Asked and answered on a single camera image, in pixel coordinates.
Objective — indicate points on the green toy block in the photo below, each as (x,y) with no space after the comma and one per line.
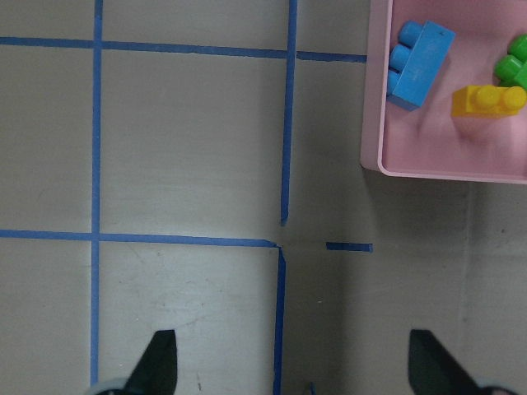
(511,69)

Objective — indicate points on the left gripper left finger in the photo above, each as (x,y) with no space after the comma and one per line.
(156,371)

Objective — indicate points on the pink plastic box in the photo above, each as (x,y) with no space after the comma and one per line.
(427,142)

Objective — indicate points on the yellow toy block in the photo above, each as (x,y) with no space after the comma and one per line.
(488,102)

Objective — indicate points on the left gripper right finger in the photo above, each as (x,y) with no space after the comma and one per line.
(433,370)

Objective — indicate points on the blue toy block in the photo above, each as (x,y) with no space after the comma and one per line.
(415,61)

